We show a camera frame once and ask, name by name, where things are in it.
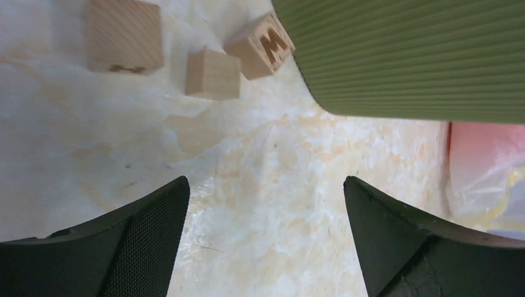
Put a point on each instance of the large clear plastic bag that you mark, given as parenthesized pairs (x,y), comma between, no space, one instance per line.
(507,220)

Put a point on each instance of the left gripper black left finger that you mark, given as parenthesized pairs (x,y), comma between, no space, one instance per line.
(130,251)

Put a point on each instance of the plain small wooden cube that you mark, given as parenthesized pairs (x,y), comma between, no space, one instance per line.
(213,75)

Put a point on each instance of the green ribbed trash bin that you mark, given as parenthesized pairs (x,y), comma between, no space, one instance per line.
(436,60)

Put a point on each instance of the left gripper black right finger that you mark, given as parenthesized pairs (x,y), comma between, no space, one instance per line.
(405,251)

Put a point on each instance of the large wooden cube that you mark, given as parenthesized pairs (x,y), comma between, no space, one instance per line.
(124,37)

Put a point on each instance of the red plastic trash bag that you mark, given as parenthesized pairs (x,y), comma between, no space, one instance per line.
(481,158)

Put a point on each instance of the wooden cube letter M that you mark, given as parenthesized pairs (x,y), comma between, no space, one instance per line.
(263,45)

